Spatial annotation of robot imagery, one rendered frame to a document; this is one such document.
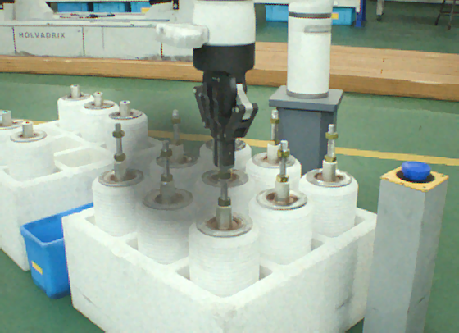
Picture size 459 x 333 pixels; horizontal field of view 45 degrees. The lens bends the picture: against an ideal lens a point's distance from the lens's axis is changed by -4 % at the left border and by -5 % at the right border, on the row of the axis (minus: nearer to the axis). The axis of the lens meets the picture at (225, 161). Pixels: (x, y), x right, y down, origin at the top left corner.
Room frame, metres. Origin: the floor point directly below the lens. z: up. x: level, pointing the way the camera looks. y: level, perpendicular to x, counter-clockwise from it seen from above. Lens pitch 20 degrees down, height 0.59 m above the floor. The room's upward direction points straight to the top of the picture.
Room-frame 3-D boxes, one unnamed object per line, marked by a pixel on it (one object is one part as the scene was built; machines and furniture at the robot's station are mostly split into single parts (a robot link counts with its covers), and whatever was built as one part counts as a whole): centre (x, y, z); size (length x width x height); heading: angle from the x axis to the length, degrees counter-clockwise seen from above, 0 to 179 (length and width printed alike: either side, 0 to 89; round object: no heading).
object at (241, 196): (0.87, 0.00, 0.16); 0.10 x 0.10 x 0.18
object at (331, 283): (0.87, 0.00, 0.09); 0.39 x 0.39 x 0.18; 45
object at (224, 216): (0.70, 0.00, 0.26); 0.02 x 0.02 x 0.03
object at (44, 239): (1.02, 0.24, 0.06); 0.30 x 0.11 x 0.12; 133
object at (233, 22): (0.69, 0.02, 0.52); 0.11 x 0.09 x 0.06; 118
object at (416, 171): (0.71, -0.26, 0.32); 0.04 x 0.04 x 0.02
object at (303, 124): (1.24, -0.18, 0.15); 0.15 x 0.15 x 0.30; 73
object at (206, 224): (0.70, 0.00, 0.25); 0.08 x 0.08 x 0.01
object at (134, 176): (0.87, 0.17, 0.25); 0.08 x 0.08 x 0.01
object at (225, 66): (0.70, 0.00, 0.45); 0.08 x 0.08 x 0.09
